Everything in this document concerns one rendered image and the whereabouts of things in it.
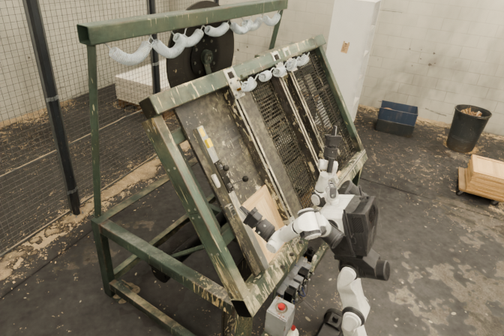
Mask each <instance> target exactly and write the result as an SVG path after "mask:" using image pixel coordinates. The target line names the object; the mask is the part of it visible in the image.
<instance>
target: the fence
mask: <svg viewBox="0 0 504 336"><path fill-rule="evenodd" d="M200 128H202V129H203V130H204V127H203V126H200V127H197V128H195V129H193V132H194V134H195V136H196V139H197V141H198V143H199V145H200V147H201V149H202V151H203V153H204V155H205V157H206V159H207V161H208V164H209V166H210V167H211V170H212V172H213V173H214V174H216V176H217V178H218V180H219V182H220V189H221V190H222V192H223V195H224V196H225V198H226V201H227V202H228V204H230V203H232V206H233V208H234V209H235V212H236V214H235V215H234V217H235V219H236V221H237V223H238V225H239V227H240V229H241V231H242V233H243V236H244V238H245V240H246V242H247V244H248V246H249V248H250V250H251V252H252V254H253V256H254V258H255V260H256V263H257V265H258V266H259V269H260V271H266V270H267V268H268V267H269V263H268V261H267V259H266V257H265V255H264V253H263V250H262V248H261V247H260V244H259V242H258V241H257V238H256V236H255V234H254V231H253V230H252V229H251V228H250V227H249V226H248V225H245V224H244V223H243V221H244V220H245V218H246V216H245V215H244V214H243V213H242V212H241V211H240V210H239V207H240V206H241V205H240V203H239V201H238V198H237V196H236V194H235V192H234V190H233V191H232V192H231V193H228V192H227V189H226V188H225V185H224V183H223V181H222V179H221V177H220V175H219V173H218V171H217V169H216V167H215V164H214V163H215V162H216V161H218V160H219V159H218V156H217V155H216V153H215V150H214V149H213V147H211V148H208V147H207V145H206V143H205V141H204V140H206V139H208V136H207V134H206V132H205V130H204V133H205V136H204V137H202V135H201V133H200V131H199V129H200Z"/></svg>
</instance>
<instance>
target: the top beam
mask: <svg viewBox="0 0 504 336"><path fill-rule="evenodd" d="M324 44H326V40H325V38H324V36H323V34H320V35H317V36H315V37H312V38H309V39H307V40H303V41H301V42H298V43H294V44H293V45H290V46H286V47H284V48H282V49H285V48H287V47H288V48H289V51H290V53H291V54H293V53H297V52H298V51H301V50H304V49H306V48H308V47H311V46H313V45H315V46H316V47H315V48H313V49H310V50H308V51H306V53H307V52H309V51H311V50H314V49H316V48H317V47H321V46H322V45H324ZM282 49H278V50H275V51H273V52H270V53H267V54H265V55H261V56H259V57H256V58H253V59H251V60H248V61H245V62H242V63H240V64H236V65H234V66H232V67H228V68H225V69H223V70H219V71H217V72H215V73H211V74H209V75H206V76H203V77H200V78H198V79H195V80H192V81H190V82H186V83H184V84H181V85H177V86H176V87H173V88H169V89H167V90H165V91H161V92H158V93H157V94H153V95H150V96H148V97H147V98H145V99H143V100H141V101H140V102H139V105H140V107H141V109H142V111H143V113H144V115H145V117H146V118H147V119H151V118H153V117H155V116H157V115H160V114H162V113H165V112H167V111H170V110H172V109H175V108H176V107H180V106H181V105H184V104H186V103H189V102H191V101H194V100H196V99H197V98H201V97H202V96H205V95H208V94H210V93H212V92H215V91H217V90H219V89H222V88H224V87H226V86H229V83H228V82H227V79H226V77H225V75H224V72H223V71H225V70H227V69H230V68H233V69H234V71H235V74H236V76H237V77H238V79H239V81H240V80H243V79H245V78H247V77H248V76H246V77H243V78H241V77H240V75H241V74H244V73H247V72H248V71H252V70H254V69H256V68H259V67H261V66H263V65H267V64H268V63H271V62H273V61H274V60H273V58H272V55H271V53H274V52H277V51H278V53H279V55H280V58H281V59H282V58H283V57H284V54H283V52H282ZM274 66H275V64H274V65H272V66H270V67H267V68H265V69H263V70H260V71H257V72H256V73H254V74H258V73H259V72H261V71H264V70H266V69H269V68H271V67H274ZM254 74H253V75H254Z"/></svg>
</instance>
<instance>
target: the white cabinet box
mask: <svg viewBox="0 0 504 336"><path fill-rule="evenodd" d="M381 1H382V0H334V8H333V13H332V18H331V27H330V32H329V36H328V45H327V50H326V57H327V59H328V62H329V64H330V66H331V69H332V71H333V74H334V77H335V79H336V81H337V84H338V86H339V89H340V92H341V94H342V95H343V99H344V101H345V103H346V106H347V109H348V110H349V114H350V116H351V118H352V121H353V122H354V121H355V118H356V112H357V109H358V105H359V99H360V95H361V92H362V86H363V82H364V78H365V72H366V68H367V65H368V59H369V55H370V51H371V45H372V41H373V38H374V32H375V28H376V24H377V18H378V14H379V11H380V5H381Z"/></svg>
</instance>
